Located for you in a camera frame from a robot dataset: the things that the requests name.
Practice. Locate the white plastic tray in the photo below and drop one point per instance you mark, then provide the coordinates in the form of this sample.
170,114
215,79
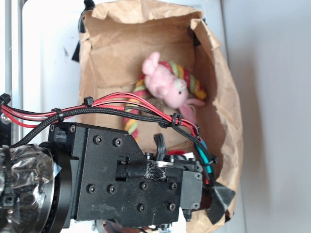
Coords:
51,47

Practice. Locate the brown paper bag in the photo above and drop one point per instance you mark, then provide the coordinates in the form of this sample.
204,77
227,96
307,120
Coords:
116,37

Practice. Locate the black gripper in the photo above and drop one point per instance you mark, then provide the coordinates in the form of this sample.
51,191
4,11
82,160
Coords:
105,176

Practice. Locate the red paper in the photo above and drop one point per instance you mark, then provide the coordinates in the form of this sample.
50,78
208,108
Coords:
176,152

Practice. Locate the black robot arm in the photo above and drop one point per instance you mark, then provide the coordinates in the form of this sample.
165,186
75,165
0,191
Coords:
27,186

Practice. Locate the aluminium frame rail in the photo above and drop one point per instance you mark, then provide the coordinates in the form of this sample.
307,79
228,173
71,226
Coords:
12,36

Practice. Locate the pink plush bunny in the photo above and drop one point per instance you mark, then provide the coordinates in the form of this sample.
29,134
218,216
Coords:
164,85

